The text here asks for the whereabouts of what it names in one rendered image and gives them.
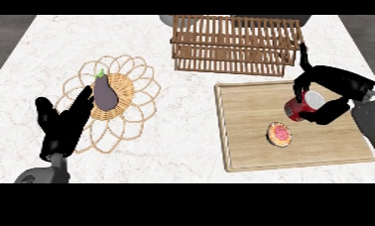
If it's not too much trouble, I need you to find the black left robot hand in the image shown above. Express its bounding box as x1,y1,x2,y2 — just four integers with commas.
35,84,95,163

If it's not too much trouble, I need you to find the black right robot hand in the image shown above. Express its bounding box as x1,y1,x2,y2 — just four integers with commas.
291,42,375,126

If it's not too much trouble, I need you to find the red can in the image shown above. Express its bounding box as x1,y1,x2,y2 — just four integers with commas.
283,90,327,123

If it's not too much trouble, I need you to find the wooden tray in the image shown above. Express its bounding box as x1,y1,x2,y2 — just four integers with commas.
213,80,375,173

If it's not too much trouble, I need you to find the wooden tiered shelf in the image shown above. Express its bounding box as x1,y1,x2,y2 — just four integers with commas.
169,15,306,77

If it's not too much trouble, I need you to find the woven wicker placemat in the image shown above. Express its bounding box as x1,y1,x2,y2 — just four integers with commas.
55,54,163,155

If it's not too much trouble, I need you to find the purple eggplant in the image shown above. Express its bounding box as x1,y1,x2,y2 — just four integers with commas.
94,68,120,112

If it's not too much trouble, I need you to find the grey round bowl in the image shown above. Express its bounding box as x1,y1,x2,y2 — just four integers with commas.
159,15,190,28

